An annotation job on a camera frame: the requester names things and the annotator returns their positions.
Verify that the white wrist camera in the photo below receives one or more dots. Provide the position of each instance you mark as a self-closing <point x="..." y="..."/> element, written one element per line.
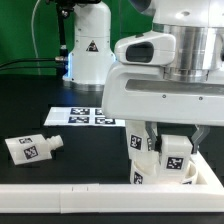
<point x="150" y="48"/>

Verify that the white L-shaped fence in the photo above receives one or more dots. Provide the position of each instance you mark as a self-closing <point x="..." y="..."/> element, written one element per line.
<point x="205" y="196"/>

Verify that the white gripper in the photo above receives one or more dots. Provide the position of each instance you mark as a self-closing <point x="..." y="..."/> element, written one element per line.
<point x="135" y="92"/>

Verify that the white marker sheet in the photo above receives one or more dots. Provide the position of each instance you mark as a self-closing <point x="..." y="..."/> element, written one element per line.
<point x="80" y="116"/>

